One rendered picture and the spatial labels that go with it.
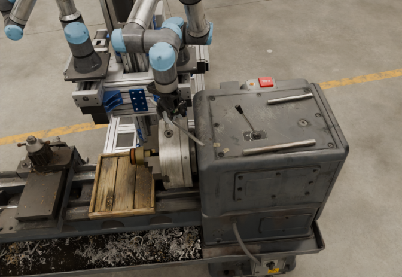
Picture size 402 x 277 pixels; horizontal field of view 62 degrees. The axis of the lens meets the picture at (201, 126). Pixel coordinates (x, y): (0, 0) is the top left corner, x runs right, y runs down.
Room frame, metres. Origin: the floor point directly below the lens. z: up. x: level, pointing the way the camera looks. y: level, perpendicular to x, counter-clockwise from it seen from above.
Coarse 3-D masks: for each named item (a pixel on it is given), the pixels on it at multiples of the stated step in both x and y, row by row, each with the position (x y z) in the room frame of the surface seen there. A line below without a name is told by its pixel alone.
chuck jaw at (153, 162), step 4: (156, 156) 0.92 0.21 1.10; (144, 160) 0.90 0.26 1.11; (148, 160) 0.89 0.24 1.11; (152, 160) 0.89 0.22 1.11; (156, 160) 0.89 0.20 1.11; (144, 164) 0.89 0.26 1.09; (148, 164) 0.87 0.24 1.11; (152, 164) 0.87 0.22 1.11; (156, 164) 0.87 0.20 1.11; (148, 168) 0.86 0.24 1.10; (152, 168) 0.86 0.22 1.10; (156, 168) 0.84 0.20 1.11; (152, 172) 0.82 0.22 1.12; (156, 172) 0.82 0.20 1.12; (160, 172) 0.82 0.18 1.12; (156, 176) 0.81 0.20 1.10; (160, 176) 0.81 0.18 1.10; (164, 176) 0.80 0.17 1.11; (168, 176) 0.80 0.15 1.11; (164, 180) 0.80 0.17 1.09; (168, 180) 0.80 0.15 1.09
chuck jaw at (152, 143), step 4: (152, 124) 1.04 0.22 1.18; (156, 124) 1.03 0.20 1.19; (152, 128) 1.01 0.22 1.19; (156, 128) 1.01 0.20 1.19; (152, 132) 1.00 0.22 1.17; (156, 132) 1.00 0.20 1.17; (148, 136) 0.99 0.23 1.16; (152, 136) 0.99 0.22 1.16; (156, 136) 0.98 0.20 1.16; (148, 140) 0.98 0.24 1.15; (152, 140) 0.98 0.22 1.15; (156, 140) 0.97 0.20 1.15; (144, 144) 0.96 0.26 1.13; (148, 144) 0.96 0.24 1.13; (152, 144) 0.96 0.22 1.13; (156, 144) 0.96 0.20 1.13; (144, 148) 0.95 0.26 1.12; (148, 148) 0.95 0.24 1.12; (152, 148) 0.95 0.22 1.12
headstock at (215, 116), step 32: (224, 96) 1.11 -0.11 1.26; (256, 96) 1.10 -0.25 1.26; (320, 96) 1.07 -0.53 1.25; (224, 128) 0.92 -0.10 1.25; (256, 128) 0.91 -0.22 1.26; (288, 128) 0.90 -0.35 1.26; (320, 128) 0.88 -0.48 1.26; (224, 160) 0.76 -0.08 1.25; (256, 160) 0.75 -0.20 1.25; (288, 160) 0.75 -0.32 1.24; (320, 160) 0.75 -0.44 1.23; (224, 192) 0.75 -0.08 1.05; (256, 192) 0.75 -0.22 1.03; (288, 192) 0.75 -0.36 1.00; (320, 192) 0.77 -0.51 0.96
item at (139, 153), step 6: (132, 150) 0.95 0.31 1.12; (138, 150) 0.94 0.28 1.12; (144, 150) 0.95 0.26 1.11; (150, 150) 0.95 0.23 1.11; (132, 156) 0.92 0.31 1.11; (138, 156) 0.92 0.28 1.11; (144, 156) 0.92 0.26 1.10; (150, 156) 0.92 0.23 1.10; (132, 162) 0.91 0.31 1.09; (138, 162) 0.90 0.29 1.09
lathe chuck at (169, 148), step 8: (160, 120) 1.03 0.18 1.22; (176, 120) 1.01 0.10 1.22; (160, 128) 0.96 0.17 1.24; (176, 128) 0.95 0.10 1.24; (160, 136) 0.92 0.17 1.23; (176, 136) 0.91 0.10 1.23; (160, 144) 0.88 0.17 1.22; (168, 144) 0.88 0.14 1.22; (176, 144) 0.88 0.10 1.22; (160, 152) 0.86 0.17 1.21; (168, 152) 0.85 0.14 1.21; (176, 152) 0.85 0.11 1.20; (160, 160) 0.83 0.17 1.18; (168, 160) 0.83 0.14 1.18; (176, 160) 0.83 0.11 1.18; (160, 168) 0.81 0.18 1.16; (168, 168) 0.81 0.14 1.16; (176, 168) 0.81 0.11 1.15; (176, 176) 0.80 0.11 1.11; (168, 184) 0.79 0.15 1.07; (176, 184) 0.79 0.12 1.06; (184, 184) 0.80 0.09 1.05
